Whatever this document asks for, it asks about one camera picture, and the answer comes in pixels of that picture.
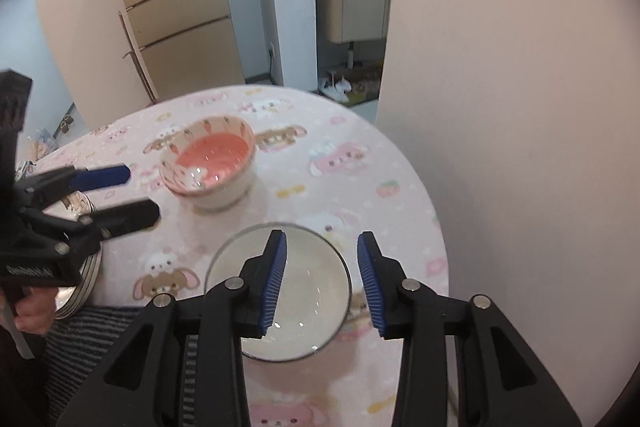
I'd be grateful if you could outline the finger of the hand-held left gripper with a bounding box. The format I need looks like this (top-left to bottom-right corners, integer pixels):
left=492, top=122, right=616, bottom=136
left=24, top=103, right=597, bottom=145
left=30, top=199, right=161, bottom=254
left=14, top=164, right=132, bottom=208

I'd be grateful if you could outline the person's left hand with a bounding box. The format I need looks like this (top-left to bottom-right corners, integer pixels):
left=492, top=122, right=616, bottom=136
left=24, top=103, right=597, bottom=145
left=13, top=286, right=57, bottom=336

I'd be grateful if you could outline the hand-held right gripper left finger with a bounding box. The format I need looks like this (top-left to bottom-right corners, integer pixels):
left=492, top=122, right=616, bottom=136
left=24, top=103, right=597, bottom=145
left=56, top=229, right=289, bottom=427

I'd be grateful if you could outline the pink carrot print bowl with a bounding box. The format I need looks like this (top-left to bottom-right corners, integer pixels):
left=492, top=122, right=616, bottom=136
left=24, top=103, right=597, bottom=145
left=167, top=157, right=258, bottom=214
left=160, top=113, right=257, bottom=200

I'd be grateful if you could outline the beige vanity cabinet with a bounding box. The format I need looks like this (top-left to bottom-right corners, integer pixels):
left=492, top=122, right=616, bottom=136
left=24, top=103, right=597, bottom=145
left=314, top=0, right=393, bottom=46

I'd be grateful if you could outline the pile of small clutter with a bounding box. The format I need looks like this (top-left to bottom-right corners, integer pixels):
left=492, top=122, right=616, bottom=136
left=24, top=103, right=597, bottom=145
left=22, top=126, right=57, bottom=158

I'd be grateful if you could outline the patterned bathroom mat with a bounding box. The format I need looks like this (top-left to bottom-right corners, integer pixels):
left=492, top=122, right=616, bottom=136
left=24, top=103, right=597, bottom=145
left=345, top=66, right=384, bottom=106

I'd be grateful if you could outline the white cartoon print plate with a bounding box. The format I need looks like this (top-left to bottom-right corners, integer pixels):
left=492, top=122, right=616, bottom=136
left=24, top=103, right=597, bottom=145
left=52, top=243, right=104, bottom=321
left=41, top=191, right=98, bottom=225

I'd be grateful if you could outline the plain white bowl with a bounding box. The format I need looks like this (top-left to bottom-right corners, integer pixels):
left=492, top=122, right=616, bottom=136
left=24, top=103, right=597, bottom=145
left=204, top=222, right=354, bottom=363

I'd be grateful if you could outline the grey striped clothing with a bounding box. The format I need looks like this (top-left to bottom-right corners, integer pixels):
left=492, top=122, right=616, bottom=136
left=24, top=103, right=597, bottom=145
left=42, top=306, right=147, bottom=427

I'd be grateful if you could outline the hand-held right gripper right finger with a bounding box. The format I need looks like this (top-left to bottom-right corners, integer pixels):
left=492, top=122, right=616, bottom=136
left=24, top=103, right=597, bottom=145
left=356, top=231, right=583, bottom=427

